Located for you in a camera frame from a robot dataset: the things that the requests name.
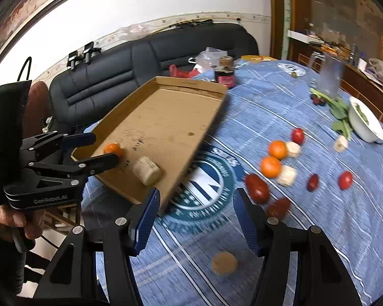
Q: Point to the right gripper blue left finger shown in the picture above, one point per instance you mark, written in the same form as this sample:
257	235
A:
141	218

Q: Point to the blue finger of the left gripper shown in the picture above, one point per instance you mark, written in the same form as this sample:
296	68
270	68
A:
78	140
94	165

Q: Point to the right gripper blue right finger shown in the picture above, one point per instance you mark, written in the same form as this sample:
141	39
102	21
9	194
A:
252	222

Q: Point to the orange mandarin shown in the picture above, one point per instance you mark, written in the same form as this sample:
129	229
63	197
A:
277	149
270	167
114	148

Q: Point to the beige yam chunk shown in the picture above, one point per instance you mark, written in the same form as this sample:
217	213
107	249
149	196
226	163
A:
147	171

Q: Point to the white yam chunk cube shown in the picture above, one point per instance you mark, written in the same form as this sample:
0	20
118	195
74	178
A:
287	176

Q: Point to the small dark red jujube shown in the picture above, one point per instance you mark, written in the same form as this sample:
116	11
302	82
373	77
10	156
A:
313	182

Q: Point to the red tomato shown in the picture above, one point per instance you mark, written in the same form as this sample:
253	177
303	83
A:
345	180
297	136

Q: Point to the large dark red jujube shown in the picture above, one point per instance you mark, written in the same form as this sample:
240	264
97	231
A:
278	209

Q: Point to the white yam chunk large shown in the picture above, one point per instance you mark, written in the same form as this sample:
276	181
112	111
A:
224	263

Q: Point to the person left hand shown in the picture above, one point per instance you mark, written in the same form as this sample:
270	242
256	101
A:
10	218

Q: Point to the black leather sofa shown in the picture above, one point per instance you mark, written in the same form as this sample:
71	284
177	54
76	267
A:
83	96

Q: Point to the brown cardboard tray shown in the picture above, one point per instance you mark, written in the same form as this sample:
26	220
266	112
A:
165	120

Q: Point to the white yam chunk small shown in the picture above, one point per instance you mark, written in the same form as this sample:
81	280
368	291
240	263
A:
293	149

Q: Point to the black clips on sofa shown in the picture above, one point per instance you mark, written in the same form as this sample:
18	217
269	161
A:
74	58

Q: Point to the blue plaid tablecloth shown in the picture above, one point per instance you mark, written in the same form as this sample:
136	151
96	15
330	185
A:
265	105

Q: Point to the white yam chunk far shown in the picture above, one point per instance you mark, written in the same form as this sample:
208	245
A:
341	144

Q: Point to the red plastic bag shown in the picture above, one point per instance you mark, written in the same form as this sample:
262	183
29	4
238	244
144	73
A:
177	73

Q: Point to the dark plums cluster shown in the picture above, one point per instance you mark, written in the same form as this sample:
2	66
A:
317	100

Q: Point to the dark jam jar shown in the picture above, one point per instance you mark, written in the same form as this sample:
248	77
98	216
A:
224	72

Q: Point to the green leafy vegetable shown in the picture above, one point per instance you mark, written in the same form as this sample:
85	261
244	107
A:
340	111

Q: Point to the white bowl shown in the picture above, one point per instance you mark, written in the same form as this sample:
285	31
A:
364	122

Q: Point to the yellow packet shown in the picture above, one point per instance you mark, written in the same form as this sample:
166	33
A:
257	58

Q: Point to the clear plastic bag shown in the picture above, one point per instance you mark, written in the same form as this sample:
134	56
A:
207	59

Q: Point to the clear glass pitcher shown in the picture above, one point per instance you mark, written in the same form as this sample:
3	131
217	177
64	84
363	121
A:
330	73

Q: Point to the wooden sideboard cabinet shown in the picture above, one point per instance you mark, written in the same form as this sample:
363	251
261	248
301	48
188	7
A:
352	23

